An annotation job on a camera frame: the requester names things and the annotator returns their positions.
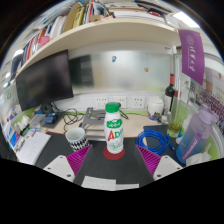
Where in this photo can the glass vase green stems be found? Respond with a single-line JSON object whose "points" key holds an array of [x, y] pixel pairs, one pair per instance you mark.
{"points": [[175, 123]]}

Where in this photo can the white paper sheet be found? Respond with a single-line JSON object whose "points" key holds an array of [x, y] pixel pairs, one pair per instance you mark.
{"points": [[98, 183], [128, 186]]}

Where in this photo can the white wall socket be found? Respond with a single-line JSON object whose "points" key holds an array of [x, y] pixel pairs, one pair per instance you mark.
{"points": [[138, 102], [100, 102], [121, 101]]}

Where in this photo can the crumpled white tissue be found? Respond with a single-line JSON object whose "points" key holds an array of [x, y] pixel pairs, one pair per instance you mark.
{"points": [[198, 159]]}

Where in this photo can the group photo poster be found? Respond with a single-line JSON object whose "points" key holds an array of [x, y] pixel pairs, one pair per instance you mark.
{"points": [[213, 100]]}

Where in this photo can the silver laptop stand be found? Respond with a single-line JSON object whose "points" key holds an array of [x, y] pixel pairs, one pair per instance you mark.
{"points": [[93, 116]]}

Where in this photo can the black red-edged desk mat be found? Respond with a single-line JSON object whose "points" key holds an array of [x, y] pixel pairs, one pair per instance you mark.
{"points": [[110, 168]]}

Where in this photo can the small blue device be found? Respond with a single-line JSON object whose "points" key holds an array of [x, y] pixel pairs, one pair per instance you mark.
{"points": [[51, 118]]}

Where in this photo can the dark wine bottle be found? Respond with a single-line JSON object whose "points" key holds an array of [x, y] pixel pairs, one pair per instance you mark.
{"points": [[170, 95]]}

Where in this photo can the white round jar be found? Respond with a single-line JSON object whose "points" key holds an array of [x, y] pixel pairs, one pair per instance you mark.
{"points": [[155, 108]]}

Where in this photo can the white open notebook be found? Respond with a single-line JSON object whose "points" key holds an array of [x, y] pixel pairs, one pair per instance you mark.
{"points": [[31, 148]]}

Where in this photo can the clear plastic box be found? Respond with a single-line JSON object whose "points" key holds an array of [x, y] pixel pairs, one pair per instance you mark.
{"points": [[37, 121]]}

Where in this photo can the black white checkered mug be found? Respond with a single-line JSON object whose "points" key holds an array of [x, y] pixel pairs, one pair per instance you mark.
{"points": [[77, 140]]}

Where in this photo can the black computer monitor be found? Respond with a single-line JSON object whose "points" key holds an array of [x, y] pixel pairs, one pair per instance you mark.
{"points": [[43, 81]]}

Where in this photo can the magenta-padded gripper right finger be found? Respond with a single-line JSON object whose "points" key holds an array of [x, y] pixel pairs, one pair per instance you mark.
{"points": [[166, 166]]}

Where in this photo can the white drink bottle green cap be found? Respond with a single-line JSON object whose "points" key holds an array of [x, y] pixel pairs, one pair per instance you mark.
{"points": [[114, 133]]}

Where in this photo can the purple translucent water jug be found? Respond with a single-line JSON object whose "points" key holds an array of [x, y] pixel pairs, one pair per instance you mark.
{"points": [[196, 136]]}

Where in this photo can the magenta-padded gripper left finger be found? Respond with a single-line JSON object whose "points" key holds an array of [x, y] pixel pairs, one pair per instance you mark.
{"points": [[60, 166]]}

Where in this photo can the purple hanging pennant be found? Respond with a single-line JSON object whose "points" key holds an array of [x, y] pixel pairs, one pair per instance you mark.
{"points": [[192, 55]]}

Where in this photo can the shelf with books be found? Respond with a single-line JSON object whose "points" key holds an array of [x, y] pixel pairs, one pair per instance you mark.
{"points": [[106, 31]]}

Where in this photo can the dark blue mouse pad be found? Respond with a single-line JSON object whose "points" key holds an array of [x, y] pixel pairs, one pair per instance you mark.
{"points": [[153, 131]]}

